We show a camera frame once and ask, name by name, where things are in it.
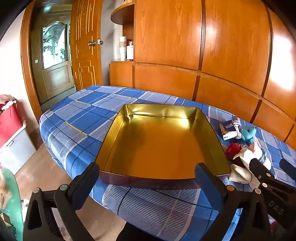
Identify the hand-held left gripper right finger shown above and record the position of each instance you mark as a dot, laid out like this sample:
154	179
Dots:
208	187

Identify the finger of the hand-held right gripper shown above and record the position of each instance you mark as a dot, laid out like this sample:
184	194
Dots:
257	169
289	168

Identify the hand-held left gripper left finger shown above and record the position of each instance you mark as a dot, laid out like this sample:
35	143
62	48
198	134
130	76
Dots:
89	183

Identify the clear plastic mask pack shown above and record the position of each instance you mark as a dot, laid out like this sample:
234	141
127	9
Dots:
248	155

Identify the red plush toy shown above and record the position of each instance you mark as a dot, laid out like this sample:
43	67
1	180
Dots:
233	149

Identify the teal plush toy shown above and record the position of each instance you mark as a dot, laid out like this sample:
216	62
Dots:
247	134

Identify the blue tissue packet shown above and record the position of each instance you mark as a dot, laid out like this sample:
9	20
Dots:
227	129

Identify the gold tin box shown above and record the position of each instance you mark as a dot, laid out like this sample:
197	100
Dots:
157	150

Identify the white striped fabric piece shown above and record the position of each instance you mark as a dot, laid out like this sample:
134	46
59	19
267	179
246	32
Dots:
236	122

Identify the bed with blue plaid sheet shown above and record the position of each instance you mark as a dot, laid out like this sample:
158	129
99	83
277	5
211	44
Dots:
81	111

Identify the white storage box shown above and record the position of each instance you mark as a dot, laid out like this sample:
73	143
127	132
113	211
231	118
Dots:
20	148

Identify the red storage bag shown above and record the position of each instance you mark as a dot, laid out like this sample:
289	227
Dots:
9	120

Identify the wooden door with frosted glass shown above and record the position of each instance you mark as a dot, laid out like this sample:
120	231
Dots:
57	76

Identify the wooden wardrobe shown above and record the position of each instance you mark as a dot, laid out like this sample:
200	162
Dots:
231	46

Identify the white bottle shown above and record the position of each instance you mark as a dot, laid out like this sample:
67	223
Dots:
130	53

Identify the stack of paper cups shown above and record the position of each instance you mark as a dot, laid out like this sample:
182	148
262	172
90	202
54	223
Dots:
122	48

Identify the metal door knob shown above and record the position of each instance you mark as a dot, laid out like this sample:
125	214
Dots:
91	43

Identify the metal door latch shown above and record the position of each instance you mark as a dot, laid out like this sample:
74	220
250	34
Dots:
100	42

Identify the wooden door with inlay lines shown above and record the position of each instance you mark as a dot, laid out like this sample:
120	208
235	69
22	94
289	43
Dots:
86	23

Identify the curved wooden corner shelf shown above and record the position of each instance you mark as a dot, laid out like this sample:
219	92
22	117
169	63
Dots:
122	14

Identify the wooden door frame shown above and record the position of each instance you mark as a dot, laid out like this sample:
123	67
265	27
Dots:
25	69

